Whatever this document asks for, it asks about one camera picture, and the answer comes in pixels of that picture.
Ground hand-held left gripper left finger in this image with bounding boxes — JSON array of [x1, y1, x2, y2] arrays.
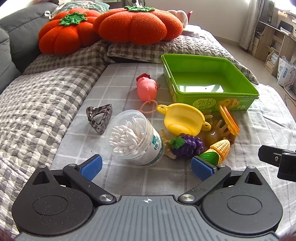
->
[[30, 154, 117, 205]]

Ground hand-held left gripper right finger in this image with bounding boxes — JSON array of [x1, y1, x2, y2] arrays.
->
[[178, 156, 266, 205]]

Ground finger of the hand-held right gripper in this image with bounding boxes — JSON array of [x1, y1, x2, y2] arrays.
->
[[258, 145, 284, 167]]

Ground purple toy grapes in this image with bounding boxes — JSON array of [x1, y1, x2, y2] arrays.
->
[[170, 133, 205, 159]]

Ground yellow toy corn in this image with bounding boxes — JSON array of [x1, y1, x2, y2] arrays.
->
[[198, 138, 231, 165]]

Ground amber toy hand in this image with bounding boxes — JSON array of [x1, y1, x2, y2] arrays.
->
[[201, 110, 236, 147]]

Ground beige toy starfish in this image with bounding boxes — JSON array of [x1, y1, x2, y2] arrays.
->
[[160, 128, 177, 160]]

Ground clear cotton swab jar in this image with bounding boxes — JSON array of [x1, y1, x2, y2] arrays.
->
[[105, 109, 166, 167]]

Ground leopard print hair claw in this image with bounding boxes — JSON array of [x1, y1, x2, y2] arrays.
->
[[86, 104, 113, 135]]

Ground orange toy rings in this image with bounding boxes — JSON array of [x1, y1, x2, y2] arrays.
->
[[217, 98, 240, 136]]

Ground yellow toy pot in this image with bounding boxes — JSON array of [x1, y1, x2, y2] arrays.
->
[[157, 103, 211, 136]]

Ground pink pig toy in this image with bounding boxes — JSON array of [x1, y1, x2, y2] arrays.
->
[[136, 73, 162, 114]]

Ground green plastic bin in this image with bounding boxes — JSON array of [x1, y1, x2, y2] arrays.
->
[[161, 54, 259, 112]]

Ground grey grid bed sheet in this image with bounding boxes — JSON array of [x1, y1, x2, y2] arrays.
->
[[50, 62, 296, 234]]

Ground white shopping bag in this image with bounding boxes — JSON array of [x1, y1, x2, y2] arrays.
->
[[277, 56, 296, 87]]

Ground grey checked quilt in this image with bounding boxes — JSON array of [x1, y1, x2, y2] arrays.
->
[[0, 40, 111, 237]]

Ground wooden desk shelf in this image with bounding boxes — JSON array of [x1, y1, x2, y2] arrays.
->
[[251, 9, 296, 77]]

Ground grey checked pillow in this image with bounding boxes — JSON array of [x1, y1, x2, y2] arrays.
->
[[106, 30, 259, 85]]

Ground grey curtain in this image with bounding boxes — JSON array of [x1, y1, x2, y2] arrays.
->
[[239, 0, 263, 50]]

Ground small orange pumpkin cushion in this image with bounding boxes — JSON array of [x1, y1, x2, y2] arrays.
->
[[38, 9, 102, 55]]

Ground white papers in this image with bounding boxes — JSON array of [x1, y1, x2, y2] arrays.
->
[[182, 25, 202, 36]]

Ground large orange pumpkin cushion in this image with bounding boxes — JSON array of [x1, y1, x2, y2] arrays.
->
[[93, 6, 184, 43]]

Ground white pink plush toy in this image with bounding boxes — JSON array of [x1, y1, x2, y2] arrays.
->
[[168, 9, 189, 28]]

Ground green leaf pattern pillow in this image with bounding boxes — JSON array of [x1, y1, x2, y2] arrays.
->
[[54, 0, 110, 13]]

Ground grey sofa backrest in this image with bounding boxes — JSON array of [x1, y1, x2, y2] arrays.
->
[[0, 2, 58, 80]]

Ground black floor cable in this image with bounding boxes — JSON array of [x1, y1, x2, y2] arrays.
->
[[284, 89, 296, 105]]

